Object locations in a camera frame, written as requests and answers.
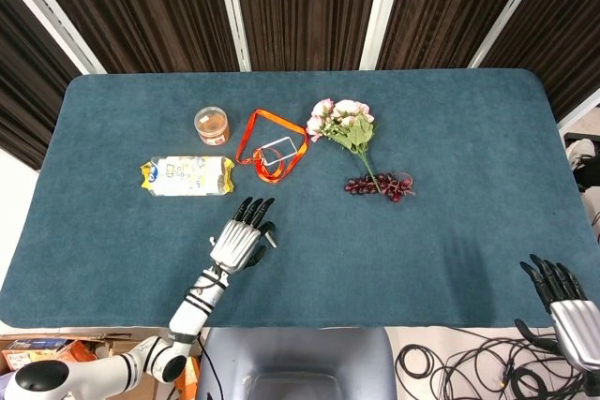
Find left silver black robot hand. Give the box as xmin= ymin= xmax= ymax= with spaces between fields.
xmin=209 ymin=196 xmax=278 ymax=275

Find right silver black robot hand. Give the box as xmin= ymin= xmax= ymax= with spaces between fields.
xmin=514 ymin=253 xmax=600 ymax=372

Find yellow white snack package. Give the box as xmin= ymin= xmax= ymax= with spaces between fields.
xmin=139 ymin=154 xmax=236 ymax=198

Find clear badge holder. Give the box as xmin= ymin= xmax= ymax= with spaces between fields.
xmin=259 ymin=136 xmax=297 ymax=167

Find clear jar brown contents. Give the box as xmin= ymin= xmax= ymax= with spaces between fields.
xmin=193 ymin=106 xmax=232 ymax=145

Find grey blue chair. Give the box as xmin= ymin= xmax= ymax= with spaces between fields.
xmin=195 ymin=326 xmax=398 ymax=400

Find teal table cloth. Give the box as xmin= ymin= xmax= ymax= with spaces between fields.
xmin=0 ymin=67 xmax=600 ymax=330

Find brown cardboard box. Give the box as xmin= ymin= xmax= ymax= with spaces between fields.
xmin=0 ymin=333 xmax=166 ymax=400

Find pink artificial flower bouquet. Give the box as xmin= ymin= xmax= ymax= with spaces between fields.
xmin=306 ymin=98 xmax=383 ymax=194

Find dark red artificial grapes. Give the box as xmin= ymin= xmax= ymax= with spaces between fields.
xmin=344 ymin=171 xmax=417 ymax=203

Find white grey bundle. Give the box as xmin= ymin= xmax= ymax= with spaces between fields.
xmin=565 ymin=138 xmax=597 ymax=170

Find orange blue printed carton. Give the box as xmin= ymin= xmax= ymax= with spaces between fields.
xmin=0 ymin=337 xmax=98 ymax=372

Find black floor cable tangle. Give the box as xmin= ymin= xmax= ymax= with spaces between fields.
xmin=396 ymin=324 xmax=587 ymax=400

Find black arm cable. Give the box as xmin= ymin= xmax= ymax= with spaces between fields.
xmin=196 ymin=330 xmax=221 ymax=400

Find orange lanyard strap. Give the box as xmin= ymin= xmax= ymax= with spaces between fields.
xmin=234 ymin=109 xmax=311 ymax=185

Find white partition post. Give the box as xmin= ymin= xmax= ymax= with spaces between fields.
xmin=0 ymin=0 xmax=107 ymax=75
xmin=359 ymin=0 xmax=407 ymax=71
xmin=214 ymin=0 xmax=252 ymax=73
xmin=469 ymin=0 xmax=555 ymax=69

